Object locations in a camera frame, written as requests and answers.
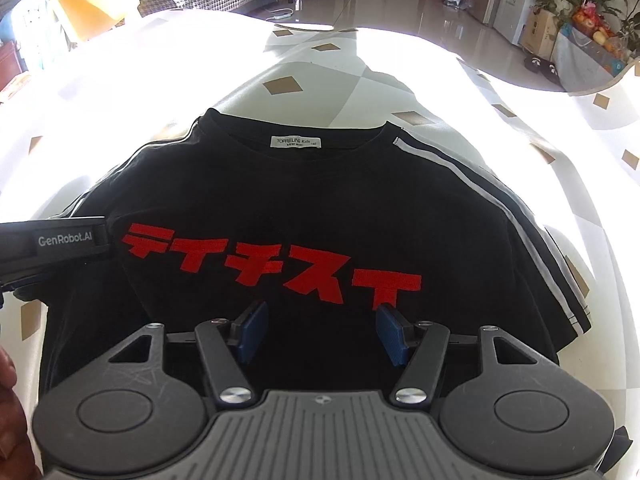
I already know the grey-blue side table cover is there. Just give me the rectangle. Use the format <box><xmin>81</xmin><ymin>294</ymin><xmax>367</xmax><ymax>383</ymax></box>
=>
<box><xmin>552</xmin><ymin>25</ymin><xmax>640</xmax><ymax>96</ymax></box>

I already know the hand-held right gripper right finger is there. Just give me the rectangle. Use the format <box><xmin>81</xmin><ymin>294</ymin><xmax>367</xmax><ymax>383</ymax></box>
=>
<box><xmin>375</xmin><ymin>301</ymin><xmax>546</xmax><ymax>407</ymax></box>

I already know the blue printed cloth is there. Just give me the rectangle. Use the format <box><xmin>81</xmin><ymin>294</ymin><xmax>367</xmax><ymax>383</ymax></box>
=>
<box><xmin>12</xmin><ymin>0</ymin><xmax>63</xmax><ymax>68</ymax></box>

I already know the black t-shirt red print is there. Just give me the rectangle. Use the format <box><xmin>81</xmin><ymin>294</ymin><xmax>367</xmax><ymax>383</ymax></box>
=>
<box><xmin>42</xmin><ymin>107</ymin><xmax>593</xmax><ymax>401</ymax></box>

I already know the white chest freezer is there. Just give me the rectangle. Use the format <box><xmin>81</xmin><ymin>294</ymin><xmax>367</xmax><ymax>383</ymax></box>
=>
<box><xmin>499</xmin><ymin>0</ymin><xmax>551</xmax><ymax>46</ymax></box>

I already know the pile of fruit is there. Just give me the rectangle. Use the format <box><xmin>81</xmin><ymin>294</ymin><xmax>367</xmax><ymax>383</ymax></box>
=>
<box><xmin>570</xmin><ymin>2</ymin><xmax>628</xmax><ymax>61</ymax></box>

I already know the brown wooden cabinet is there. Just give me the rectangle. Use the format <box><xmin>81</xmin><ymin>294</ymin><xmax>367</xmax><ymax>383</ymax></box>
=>
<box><xmin>0</xmin><ymin>40</ymin><xmax>31</xmax><ymax>91</ymax></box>

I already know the person's left hand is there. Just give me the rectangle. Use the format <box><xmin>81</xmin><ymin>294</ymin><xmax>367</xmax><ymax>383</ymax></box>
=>
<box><xmin>0</xmin><ymin>347</ymin><xmax>43</xmax><ymax>480</ymax></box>

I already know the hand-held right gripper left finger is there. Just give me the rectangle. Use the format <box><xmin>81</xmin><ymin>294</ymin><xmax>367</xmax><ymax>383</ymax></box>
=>
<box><xmin>105</xmin><ymin>300</ymin><xmax>269</xmax><ymax>407</ymax></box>

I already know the yellow plastic chair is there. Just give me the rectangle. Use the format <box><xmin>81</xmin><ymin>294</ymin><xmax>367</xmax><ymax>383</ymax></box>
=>
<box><xmin>52</xmin><ymin>0</ymin><xmax>141</xmax><ymax>41</ymax></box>

